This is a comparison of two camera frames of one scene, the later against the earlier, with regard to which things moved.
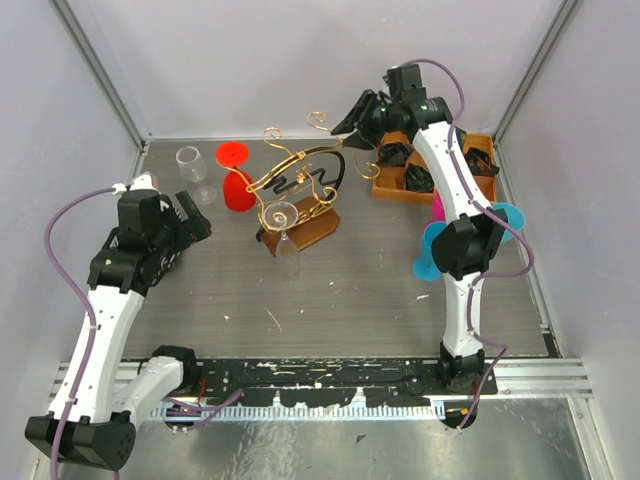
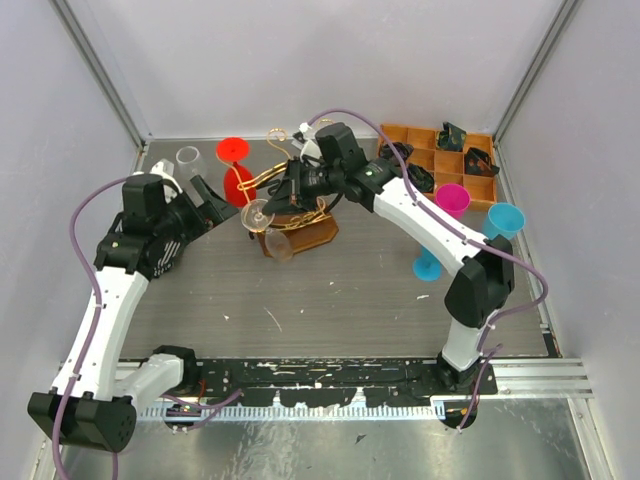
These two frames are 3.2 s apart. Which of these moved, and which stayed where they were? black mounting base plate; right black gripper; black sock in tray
Moved: right black gripper
Stayed: black mounting base plate; black sock in tray
